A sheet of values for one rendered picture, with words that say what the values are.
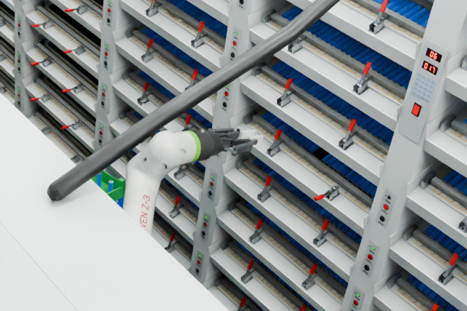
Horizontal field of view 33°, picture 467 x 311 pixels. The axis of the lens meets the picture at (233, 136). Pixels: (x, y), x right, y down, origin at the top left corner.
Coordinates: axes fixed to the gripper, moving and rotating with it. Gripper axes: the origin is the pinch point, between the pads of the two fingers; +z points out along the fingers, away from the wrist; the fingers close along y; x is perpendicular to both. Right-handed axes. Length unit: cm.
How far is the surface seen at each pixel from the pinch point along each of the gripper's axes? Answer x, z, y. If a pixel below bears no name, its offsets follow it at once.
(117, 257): 45, -126, 85
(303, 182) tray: -7.9, 10.5, 17.0
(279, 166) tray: -8.3, 10.4, 6.3
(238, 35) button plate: 25.5, 3.4, -21.1
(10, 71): -61, 23, -173
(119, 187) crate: -50, -1, -51
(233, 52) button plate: 19.1, 4.7, -21.7
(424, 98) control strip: 39, 0, 50
